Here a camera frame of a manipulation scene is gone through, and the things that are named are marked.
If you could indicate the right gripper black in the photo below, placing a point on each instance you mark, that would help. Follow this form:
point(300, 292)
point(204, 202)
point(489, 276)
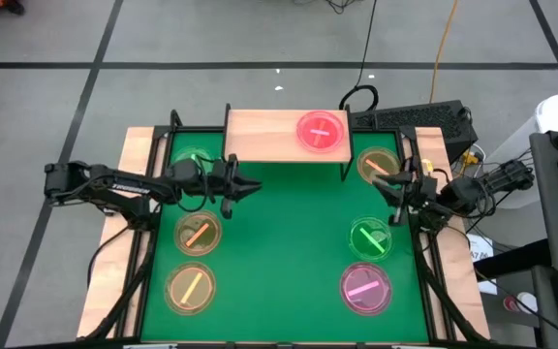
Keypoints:
point(419, 191)

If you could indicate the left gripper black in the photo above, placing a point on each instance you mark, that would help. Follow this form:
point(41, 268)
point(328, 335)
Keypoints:
point(223, 181)

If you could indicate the green translucent plastic plate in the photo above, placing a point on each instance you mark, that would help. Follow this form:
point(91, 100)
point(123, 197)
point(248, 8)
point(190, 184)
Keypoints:
point(189, 154)
point(381, 249)

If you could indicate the red translucent plastic plate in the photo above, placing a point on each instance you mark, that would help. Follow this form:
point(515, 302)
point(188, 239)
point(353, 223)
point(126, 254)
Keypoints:
point(330, 123)

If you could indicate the magenta translucent plastic plate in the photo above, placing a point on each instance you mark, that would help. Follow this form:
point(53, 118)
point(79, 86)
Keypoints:
point(376, 300)

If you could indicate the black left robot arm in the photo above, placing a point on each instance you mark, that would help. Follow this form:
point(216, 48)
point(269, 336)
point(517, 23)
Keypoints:
point(129, 189)

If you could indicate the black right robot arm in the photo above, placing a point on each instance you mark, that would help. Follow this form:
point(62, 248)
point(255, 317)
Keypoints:
point(468, 191)

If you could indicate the black perforated computer case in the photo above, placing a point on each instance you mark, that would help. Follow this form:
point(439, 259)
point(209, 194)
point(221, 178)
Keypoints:
point(419, 118)

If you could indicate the yellow power plug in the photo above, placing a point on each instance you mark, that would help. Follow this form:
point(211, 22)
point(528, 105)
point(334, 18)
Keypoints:
point(470, 158)

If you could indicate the green table mat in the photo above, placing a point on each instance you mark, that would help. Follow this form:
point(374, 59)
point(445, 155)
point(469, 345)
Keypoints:
point(284, 266)

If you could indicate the white paper sheet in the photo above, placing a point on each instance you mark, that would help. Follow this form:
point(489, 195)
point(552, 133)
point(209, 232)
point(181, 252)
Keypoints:
point(480, 247)

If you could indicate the black cart base bar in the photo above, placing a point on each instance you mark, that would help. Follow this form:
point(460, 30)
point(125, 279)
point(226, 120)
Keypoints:
point(511, 259)

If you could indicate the wooden shelf with black frame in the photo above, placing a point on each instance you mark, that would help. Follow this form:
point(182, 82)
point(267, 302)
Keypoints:
point(235, 140)

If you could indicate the black table frame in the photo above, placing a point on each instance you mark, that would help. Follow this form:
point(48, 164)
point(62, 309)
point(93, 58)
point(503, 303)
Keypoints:
point(196, 129)

